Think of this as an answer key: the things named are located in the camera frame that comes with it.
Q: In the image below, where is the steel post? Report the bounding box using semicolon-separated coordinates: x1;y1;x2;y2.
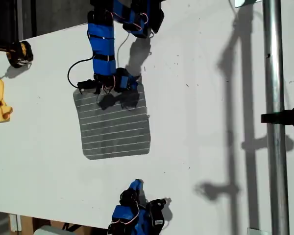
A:
262;0;291;235

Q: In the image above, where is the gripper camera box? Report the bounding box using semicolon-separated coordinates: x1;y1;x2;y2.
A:
77;79;98;95
147;198;168;230

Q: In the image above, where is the brown cardboard box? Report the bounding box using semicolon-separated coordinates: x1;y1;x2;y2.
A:
20;214;94;235

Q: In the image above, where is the white container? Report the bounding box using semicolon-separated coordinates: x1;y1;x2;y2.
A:
33;225;72;235

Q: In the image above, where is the white table leg bracket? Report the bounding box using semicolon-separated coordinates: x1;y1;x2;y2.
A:
9;213;22;233

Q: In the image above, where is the grey striped towel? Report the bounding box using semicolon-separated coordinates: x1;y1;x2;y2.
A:
73;82;152;161

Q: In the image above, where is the camera black cable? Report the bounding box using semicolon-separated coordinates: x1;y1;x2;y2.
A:
67;57;94;88

